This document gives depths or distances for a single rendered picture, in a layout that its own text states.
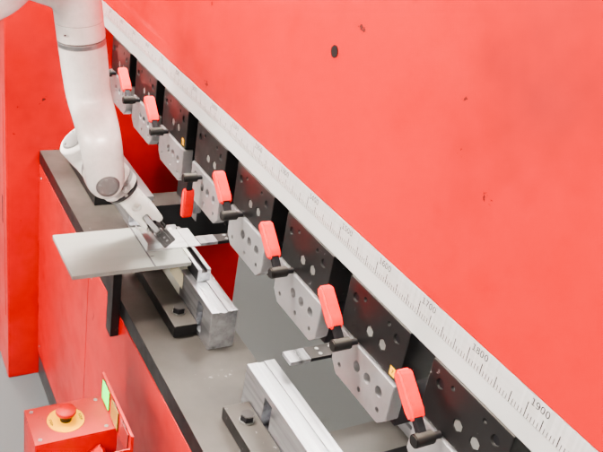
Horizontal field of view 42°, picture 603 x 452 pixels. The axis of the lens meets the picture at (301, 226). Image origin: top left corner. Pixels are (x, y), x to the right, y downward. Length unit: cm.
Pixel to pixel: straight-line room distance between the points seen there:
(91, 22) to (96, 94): 14
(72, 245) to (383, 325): 91
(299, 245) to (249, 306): 223
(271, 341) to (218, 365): 161
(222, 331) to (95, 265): 31
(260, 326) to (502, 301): 251
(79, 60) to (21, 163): 108
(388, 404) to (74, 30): 88
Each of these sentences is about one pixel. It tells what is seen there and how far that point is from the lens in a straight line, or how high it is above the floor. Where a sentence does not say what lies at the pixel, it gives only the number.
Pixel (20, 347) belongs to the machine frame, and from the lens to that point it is 296.
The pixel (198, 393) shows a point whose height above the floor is 88.
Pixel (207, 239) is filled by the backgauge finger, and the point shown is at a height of 100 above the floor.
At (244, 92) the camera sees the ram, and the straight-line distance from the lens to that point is 140.
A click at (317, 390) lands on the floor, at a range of 307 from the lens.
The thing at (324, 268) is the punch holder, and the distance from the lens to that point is 119.
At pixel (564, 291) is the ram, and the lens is 83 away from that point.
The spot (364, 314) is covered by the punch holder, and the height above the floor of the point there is 130.
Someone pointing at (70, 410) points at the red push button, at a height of 81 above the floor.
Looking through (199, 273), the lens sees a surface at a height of 99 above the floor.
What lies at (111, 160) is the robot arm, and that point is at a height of 126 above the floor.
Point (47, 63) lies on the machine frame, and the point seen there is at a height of 115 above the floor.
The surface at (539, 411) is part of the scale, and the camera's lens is 88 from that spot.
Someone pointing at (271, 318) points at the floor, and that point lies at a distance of 341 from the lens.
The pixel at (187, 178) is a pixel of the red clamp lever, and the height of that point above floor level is 124.
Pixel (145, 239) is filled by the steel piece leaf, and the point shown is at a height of 102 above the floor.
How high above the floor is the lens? 189
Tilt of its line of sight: 27 degrees down
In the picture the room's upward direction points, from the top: 10 degrees clockwise
